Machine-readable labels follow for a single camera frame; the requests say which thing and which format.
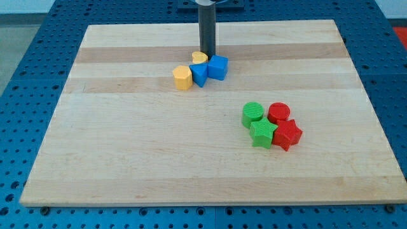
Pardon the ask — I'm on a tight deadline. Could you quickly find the wooden board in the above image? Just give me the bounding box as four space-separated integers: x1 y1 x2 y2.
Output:
20 20 406 207

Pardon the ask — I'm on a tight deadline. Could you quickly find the blue triangle block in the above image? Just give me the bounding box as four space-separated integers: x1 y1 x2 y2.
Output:
189 63 208 88

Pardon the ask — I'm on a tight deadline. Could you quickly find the yellow hexagon block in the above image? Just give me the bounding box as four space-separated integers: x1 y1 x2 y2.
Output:
172 66 193 90

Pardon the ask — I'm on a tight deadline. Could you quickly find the green cylinder block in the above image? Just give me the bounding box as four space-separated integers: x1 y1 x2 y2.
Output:
242 102 264 128

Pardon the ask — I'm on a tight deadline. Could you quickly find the blue cube block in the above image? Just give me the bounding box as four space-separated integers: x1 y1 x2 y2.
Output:
208 55 228 81

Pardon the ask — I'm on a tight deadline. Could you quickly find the yellow heart block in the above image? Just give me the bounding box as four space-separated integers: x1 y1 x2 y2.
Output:
191 51 209 64

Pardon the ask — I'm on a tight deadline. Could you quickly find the green star block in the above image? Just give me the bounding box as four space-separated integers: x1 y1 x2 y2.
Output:
249 117 278 149

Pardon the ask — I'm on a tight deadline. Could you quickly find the red cylinder block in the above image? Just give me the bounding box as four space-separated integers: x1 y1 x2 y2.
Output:
267 102 291 124

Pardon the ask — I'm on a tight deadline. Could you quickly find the red star block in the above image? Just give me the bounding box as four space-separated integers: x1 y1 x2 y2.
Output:
272 119 303 151

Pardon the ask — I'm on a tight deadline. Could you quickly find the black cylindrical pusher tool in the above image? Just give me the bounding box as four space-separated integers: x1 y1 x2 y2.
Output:
198 6 216 59

